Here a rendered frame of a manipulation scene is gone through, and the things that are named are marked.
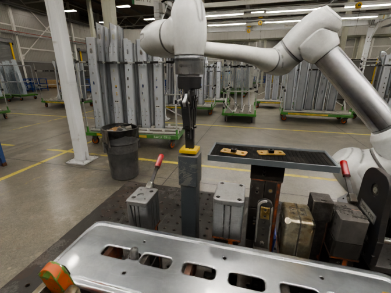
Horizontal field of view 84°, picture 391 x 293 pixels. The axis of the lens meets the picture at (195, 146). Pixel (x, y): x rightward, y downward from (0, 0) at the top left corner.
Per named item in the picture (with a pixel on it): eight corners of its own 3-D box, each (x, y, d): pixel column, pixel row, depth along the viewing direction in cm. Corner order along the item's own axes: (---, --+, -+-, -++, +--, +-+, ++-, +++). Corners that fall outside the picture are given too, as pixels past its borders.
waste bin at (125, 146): (98, 181, 296) (89, 129, 273) (120, 165, 346) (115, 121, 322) (131, 186, 284) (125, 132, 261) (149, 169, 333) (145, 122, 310)
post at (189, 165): (179, 257, 88) (176, 156, 74) (184, 243, 95) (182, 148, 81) (197, 261, 86) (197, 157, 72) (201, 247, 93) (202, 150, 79)
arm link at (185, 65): (169, 55, 63) (170, 77, 65) (200, 54, 61) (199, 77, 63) (179, 57, 71) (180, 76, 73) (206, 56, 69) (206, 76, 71)
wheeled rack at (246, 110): (255, 124, 628) (261, 58, 571) (221, 122, 650) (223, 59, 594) (255, 112, 803) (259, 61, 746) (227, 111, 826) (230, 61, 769)
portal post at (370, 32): (355, 106, 948) (375, 21, 842) (347, 103, 1031) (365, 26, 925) (365, 106, 939) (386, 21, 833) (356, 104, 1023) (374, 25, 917)
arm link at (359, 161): (351, 185, 110) (322, 153, 110) (393, 170, 98) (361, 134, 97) (352, 206, 98) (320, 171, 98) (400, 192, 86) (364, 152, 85)
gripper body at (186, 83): (182, 75, 73) (182, 103, 76) (173, 75, 65) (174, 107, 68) (203, 75, 71) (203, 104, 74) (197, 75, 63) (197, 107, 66)
